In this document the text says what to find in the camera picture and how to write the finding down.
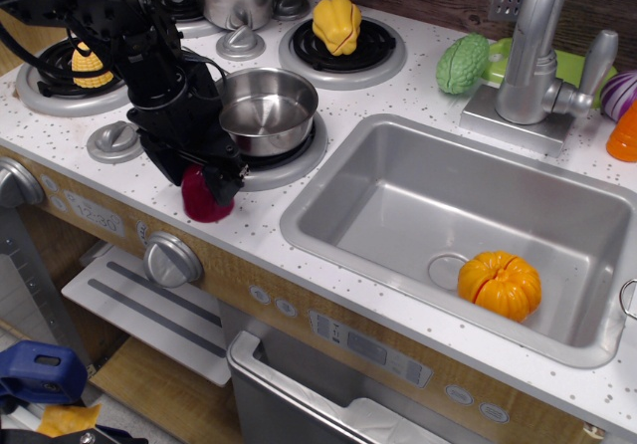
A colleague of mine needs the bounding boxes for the silver oven dial centre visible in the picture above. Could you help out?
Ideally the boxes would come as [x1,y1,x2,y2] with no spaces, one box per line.
[143,231,203,289]

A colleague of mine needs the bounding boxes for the orange toy carrot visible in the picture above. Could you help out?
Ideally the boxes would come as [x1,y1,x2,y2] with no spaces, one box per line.
[606,103,637,162]

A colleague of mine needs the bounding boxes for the back right stove burner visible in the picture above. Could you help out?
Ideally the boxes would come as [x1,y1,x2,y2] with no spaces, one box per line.
[279,18,407,91]

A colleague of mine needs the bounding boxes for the purple toy onion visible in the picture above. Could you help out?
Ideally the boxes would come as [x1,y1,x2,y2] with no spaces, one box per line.
[600,70,636,122]

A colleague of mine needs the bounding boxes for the orange toy pumpkin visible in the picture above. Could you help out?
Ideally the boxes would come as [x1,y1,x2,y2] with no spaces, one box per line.
[457,251,542,323]

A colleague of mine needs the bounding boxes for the grey toy sink basin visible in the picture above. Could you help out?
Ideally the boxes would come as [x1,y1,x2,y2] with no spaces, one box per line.
[281,114,636,368]

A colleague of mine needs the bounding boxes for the blue clamp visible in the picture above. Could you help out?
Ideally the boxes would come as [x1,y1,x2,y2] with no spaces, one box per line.
[1,340,89,404]

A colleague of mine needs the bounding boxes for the silver countertop knob front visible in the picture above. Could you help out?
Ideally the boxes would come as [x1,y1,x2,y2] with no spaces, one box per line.
[87,120,143,164]

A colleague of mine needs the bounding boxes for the silver toy faucet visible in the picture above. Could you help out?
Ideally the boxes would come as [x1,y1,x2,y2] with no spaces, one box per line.
[460,0,619,157]

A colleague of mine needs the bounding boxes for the silver countertop knob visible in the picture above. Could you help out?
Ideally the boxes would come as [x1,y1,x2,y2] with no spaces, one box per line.
[216,25,266,62]
[273,0,311,21]
[87,120,143,164]

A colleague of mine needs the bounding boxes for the red toy sweet potato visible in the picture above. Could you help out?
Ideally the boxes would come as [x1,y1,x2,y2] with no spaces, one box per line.
[180,165,234,223]

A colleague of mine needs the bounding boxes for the green toy bumpy vegetable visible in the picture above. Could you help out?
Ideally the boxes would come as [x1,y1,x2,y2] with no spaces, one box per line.
[436,33,490,95]

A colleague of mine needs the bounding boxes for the silver oven dial left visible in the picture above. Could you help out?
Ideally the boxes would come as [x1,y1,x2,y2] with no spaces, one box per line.
[1,157,45,208]

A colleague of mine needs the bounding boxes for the silver countertop knob back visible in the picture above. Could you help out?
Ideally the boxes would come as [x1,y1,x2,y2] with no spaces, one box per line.
[273,0,311,21]

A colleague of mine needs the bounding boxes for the yellow toy corn cob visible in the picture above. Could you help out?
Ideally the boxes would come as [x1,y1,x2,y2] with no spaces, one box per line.
[71,40,114,89]

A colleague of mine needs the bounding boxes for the stove burner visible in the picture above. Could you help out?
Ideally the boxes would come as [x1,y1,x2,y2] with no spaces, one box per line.
[242,113,328,192]
[15,63,128,117]
[157,0,222,39]
[279,18,407,91]

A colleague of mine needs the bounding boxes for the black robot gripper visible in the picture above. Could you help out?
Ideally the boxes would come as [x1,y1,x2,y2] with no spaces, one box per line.
[126,60,249,205]

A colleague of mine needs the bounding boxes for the grey oven door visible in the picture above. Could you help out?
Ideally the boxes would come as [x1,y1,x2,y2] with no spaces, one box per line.
[1,208,91,365]

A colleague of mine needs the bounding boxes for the back left stove burner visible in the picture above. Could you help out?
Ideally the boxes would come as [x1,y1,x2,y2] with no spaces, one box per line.
[157,0,222,39]

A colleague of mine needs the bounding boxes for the green toy plate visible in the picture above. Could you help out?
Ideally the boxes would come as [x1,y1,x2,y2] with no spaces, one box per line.
[480,37,618,85]

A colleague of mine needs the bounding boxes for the yellow cloth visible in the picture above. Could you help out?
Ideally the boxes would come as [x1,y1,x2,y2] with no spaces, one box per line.
[36,404,102,437]

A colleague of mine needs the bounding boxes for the front right stove burner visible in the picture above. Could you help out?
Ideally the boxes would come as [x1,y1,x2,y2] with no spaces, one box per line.
[242,113,328,192]

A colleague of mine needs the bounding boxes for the grey dishwasher door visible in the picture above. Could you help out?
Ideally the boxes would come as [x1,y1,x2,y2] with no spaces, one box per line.
[227,331,485,443]

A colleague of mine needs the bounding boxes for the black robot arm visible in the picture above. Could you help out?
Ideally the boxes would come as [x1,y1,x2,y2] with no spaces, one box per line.
[1,0,248,206]

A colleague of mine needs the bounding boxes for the silver countertop knob middle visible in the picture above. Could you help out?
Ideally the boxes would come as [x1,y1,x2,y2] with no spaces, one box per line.
[216,25,266,62]

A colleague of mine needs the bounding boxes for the silver oven dial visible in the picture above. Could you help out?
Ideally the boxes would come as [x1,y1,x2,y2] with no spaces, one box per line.
[1,157,45,208]
[143,231,203,289]

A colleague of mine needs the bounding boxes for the yellow toy bell pepper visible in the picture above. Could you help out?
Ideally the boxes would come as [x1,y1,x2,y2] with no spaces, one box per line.
[312,0,362,57]

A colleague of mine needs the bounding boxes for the silver wire handle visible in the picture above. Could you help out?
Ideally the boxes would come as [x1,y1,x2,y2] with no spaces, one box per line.
[618,279,637,321]

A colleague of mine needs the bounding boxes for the white oven shelf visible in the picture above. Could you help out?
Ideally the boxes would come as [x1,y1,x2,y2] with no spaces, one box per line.
[62,246,230,387]

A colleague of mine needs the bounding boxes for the small steel pan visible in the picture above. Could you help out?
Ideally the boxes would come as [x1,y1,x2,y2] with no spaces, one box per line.
[217,68,319,157]

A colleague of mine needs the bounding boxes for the front left stove burner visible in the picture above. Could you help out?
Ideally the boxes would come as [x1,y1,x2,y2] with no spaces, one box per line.
[15,63,128,117]

